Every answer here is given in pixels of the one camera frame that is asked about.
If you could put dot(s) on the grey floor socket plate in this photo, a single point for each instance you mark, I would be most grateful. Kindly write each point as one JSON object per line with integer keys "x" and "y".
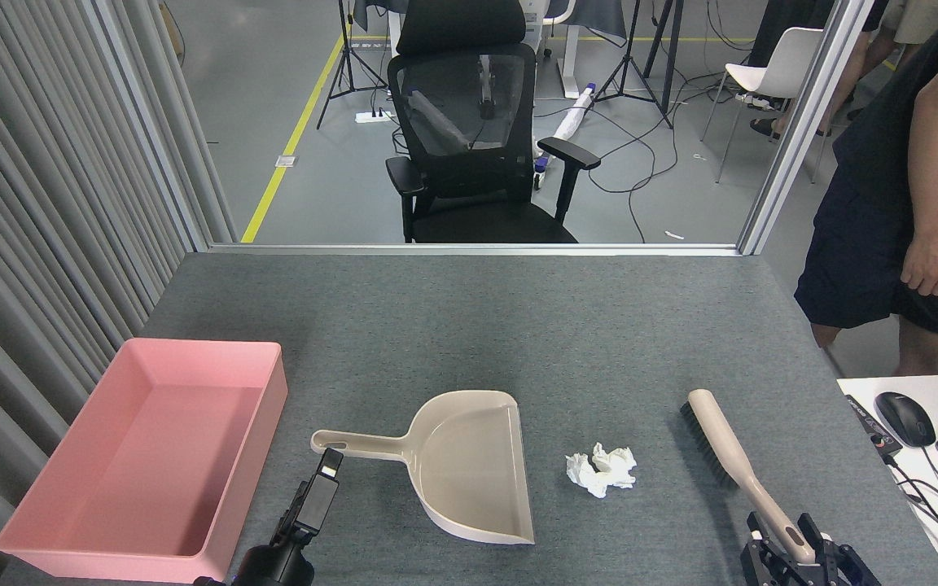
{"x": 285, "y": 161}

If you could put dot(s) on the beige brush with black bristles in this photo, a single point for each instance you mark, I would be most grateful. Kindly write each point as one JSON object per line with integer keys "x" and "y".
{"x": 713, "y": 423}

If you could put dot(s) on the grey pleated curtain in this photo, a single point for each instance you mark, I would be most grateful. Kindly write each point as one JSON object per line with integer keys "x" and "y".
{"x": 29, "y": 203}

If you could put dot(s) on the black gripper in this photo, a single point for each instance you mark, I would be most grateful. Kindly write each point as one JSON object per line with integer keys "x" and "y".
{"x": 273, "y": 568}

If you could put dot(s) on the pink plastic bin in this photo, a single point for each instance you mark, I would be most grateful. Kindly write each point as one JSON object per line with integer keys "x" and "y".
{"x": 143, "y": 456}

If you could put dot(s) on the dark grey cloth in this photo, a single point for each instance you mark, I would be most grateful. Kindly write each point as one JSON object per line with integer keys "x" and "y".
{"x": 591, "y": 16}
{"x": 375, "y": 12}

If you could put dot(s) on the white roll with blue ends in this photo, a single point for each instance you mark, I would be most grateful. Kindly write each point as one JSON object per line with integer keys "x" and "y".
{"x": 573, "y": 118}

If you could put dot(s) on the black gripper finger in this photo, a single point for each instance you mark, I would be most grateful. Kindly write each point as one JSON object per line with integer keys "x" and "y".
{"x": 766, "y": 566}
{"x": 843, "y": 570}

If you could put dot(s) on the person's hand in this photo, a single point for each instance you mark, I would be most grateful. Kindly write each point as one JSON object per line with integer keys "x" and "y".
{"x": 929, "y": 264}

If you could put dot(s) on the white stand on wheels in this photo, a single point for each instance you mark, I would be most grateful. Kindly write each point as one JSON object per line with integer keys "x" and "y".
{"x": 571, "y": 57}

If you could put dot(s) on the small black device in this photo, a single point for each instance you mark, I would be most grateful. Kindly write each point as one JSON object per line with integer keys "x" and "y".
{"x": 872, "y": 427}

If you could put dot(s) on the person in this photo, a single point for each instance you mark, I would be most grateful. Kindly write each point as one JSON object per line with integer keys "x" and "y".
{"x": 782, "y": 16}
{"x": 921, "y": 18}
{"x": 860, "y": 244}

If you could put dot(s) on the white plastic chair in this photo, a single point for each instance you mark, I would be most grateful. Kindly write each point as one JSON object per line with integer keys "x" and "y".
{"x": 778, "y": 69}

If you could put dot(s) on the white paper ball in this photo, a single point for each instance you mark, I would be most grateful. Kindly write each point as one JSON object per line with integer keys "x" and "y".
{"x": 587, "y": 476}
{"x": 615, "y": 464}

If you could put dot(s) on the black computer mouse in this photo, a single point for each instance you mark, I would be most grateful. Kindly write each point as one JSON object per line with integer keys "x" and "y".
{"x": 906, "y": 419}

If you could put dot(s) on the black mesh office chair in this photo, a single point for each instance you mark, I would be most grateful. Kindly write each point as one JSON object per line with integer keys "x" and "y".
{"x": 469, "y": 220}

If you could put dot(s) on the beige plastic dustpan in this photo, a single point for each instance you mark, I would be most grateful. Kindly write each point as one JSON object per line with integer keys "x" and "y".
{"x": 469, "y": 464}

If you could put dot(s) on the black tripod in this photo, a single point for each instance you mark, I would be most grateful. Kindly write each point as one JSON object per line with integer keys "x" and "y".
{"x": 630, "y": 49}
{"x": 346, "y": 57}

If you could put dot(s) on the black stand pole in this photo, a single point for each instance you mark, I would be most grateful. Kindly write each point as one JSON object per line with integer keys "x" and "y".
{"x": 668, "y": 49}

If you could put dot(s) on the white power strip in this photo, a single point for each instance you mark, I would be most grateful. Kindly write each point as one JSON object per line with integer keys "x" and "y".
{"x": 373, "y": 116}

